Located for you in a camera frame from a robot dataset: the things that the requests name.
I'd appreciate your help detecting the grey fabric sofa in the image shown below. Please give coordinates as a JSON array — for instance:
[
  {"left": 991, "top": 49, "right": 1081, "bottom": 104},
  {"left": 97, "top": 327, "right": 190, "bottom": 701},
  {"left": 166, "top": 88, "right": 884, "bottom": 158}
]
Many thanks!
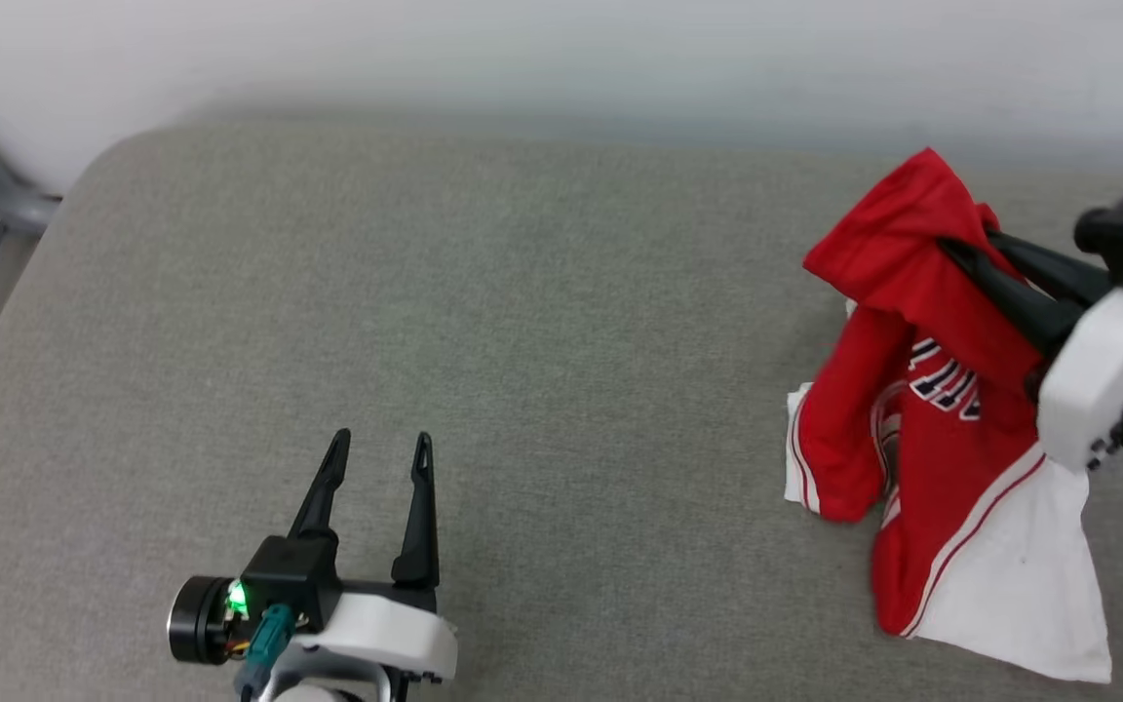
[{"left": 0, "top": 117, "right": 1123, "bottom": 702}]

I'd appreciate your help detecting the teal left camera connector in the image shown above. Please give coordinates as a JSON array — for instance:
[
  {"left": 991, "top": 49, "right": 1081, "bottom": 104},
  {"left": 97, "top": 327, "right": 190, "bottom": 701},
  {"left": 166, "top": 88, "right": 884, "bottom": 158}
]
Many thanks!
[{"left": 245, "top": 604, "right": 296, "bottom": 695}]

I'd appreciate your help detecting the red white basketball jersey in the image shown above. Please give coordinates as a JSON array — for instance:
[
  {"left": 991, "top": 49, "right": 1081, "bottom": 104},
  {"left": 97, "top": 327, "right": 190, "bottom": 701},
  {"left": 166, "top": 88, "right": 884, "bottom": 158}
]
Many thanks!
[{"left": 784, "top": 147, "right": 1114, "bottom": 684}]

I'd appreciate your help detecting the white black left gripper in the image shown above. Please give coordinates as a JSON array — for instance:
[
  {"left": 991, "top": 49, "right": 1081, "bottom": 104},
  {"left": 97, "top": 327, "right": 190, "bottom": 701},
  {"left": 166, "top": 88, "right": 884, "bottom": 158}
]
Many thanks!
[{"left": 168, "top": 428, "right": 459, "bottom": 702}]

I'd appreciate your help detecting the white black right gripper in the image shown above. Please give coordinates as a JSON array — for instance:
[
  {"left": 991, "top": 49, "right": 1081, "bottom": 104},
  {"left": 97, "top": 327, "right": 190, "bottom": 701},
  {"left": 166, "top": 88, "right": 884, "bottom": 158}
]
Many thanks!
[{"left": 937, "top": 229, "right": 1123, "bottom": 490}]

